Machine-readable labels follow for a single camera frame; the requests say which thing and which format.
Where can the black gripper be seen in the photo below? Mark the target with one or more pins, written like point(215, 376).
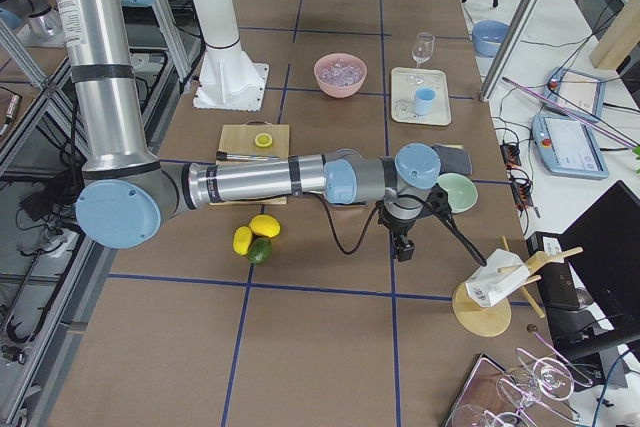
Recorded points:
point(398, 228)

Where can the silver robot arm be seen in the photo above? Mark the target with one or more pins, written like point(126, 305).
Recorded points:
point(129, 193)

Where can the wooden cup rack stand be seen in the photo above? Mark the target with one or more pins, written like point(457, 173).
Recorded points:
point(493, 321)

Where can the light blue cup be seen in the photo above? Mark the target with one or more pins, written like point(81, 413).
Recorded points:
point(423, 101)

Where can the pink bowl of ice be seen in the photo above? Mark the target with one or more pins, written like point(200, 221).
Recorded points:
point(340, 75)

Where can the green ceramic bowl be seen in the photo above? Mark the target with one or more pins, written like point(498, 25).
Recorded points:
point(461, 191)

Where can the grey folded cloth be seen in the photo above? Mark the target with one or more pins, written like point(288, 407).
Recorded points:
point(453, 160)

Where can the white carton on rack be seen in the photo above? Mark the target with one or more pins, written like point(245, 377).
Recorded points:
point(503, 273)

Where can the yellow lemon upper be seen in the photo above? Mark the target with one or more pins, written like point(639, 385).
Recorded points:
point(265, 226)

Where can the yellow lemon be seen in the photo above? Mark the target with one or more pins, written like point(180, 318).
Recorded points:
point(265, 226)
point(242, 240)

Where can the green lime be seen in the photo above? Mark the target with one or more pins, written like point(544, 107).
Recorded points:
point(259, 250)

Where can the yellow lemon left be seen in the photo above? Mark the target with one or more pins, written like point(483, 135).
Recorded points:
point(242, 240)

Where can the cream bear serving tray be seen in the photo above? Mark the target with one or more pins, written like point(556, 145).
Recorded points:
point(405, 82)

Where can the half lemon slice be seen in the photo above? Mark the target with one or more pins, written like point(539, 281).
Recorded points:
point(263, 140)

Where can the black monitor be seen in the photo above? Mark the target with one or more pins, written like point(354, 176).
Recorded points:
point(608, 267)

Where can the near teach pendant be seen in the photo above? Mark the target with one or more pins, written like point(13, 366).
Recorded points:
point(568, 148)

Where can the teach pendant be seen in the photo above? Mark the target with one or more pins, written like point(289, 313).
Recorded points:
point(568, 148)
point(581, 92)

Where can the steel cylinder muddler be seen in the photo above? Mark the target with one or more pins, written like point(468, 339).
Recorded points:
point(224, 156)

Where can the clear wine glass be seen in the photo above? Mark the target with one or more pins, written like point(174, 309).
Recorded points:
point(422, 51)

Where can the blue bowl on side table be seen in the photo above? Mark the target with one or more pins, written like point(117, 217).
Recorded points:
point(487, 37)

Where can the far teach pendant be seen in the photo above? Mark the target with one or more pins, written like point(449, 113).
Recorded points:
point(581, 92)

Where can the glass stemware near camera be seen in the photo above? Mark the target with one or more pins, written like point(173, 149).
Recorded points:
point(537, 387)

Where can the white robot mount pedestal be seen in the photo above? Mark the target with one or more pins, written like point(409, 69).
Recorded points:
point(228, 79)

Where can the aluminium frame post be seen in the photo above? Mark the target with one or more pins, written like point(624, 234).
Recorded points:
point(517, 25)

